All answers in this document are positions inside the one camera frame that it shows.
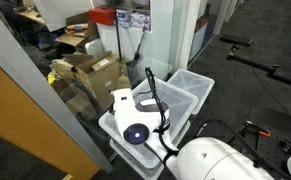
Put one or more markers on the glass partition frame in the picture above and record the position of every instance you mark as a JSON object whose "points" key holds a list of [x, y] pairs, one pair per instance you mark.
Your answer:
{"points": [[35, 86]]}

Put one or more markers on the white board panel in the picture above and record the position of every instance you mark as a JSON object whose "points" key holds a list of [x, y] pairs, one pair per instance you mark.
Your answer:
{"points": [[61, 13]]}

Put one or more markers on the orange wooden panel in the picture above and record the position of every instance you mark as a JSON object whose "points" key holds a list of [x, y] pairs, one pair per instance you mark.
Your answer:
{"points": [[18, 116]]}

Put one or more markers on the large open cardboard box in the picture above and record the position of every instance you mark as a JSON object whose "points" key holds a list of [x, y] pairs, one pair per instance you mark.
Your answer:
{"points": [[98, 80]]}

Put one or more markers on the black perforated workbench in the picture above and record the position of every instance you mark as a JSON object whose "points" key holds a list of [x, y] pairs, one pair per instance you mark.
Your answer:
{"points": [[275, 146]]}

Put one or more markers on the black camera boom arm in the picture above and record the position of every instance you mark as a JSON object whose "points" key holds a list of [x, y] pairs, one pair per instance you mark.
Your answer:
{"points": [[251, 63]]}

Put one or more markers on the black stereo camera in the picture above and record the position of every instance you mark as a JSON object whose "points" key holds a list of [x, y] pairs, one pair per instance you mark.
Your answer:
{"points": [[236, 40]]}

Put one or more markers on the clear storage bin body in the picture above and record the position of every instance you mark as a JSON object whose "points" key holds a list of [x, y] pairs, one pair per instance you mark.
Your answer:
{"points": [[182, 130]]}

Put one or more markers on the purple print white box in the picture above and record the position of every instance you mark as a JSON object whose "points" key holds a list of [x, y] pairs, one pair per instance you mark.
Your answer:
{"points": [[140, 20], [124, 16]]}

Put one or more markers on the red metal box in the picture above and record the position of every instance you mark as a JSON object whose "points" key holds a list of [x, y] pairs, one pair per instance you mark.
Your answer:
{"points": [[101, 16]]}

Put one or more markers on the small cardboard box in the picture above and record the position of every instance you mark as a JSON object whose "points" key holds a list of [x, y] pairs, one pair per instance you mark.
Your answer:
{"points": [[80, 103]]}

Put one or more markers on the cardboard box with clutter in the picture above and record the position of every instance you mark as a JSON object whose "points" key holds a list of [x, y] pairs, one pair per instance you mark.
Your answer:
{"points": [[70, 38]]}

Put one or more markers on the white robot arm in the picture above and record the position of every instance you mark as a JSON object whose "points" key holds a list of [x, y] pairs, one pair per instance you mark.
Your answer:
{"points": [[218, 160]]}

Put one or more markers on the small clear plastic bin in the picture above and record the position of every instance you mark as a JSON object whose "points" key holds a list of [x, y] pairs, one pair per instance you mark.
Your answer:
{"points": [[191, 85]]}

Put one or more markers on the flattened cardboard pile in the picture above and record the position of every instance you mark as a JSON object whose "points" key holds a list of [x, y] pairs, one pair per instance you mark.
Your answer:
{"points": [[63, 65]]}

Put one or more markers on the straw broom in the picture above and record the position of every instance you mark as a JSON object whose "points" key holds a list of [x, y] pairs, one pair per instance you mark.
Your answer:
{"points": [[123, 83]]}

